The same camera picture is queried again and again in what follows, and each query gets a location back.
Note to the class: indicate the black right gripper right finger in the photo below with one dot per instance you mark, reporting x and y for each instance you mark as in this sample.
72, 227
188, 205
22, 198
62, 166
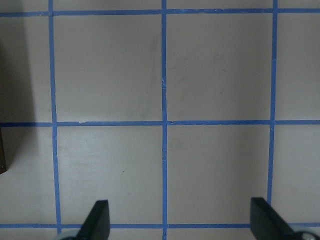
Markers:
266, 223

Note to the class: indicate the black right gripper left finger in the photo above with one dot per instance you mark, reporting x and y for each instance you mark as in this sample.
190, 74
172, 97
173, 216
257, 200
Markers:
97, 224

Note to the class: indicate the dark wooden drawer cabinet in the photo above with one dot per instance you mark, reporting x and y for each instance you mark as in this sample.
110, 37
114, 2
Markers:
4, 161

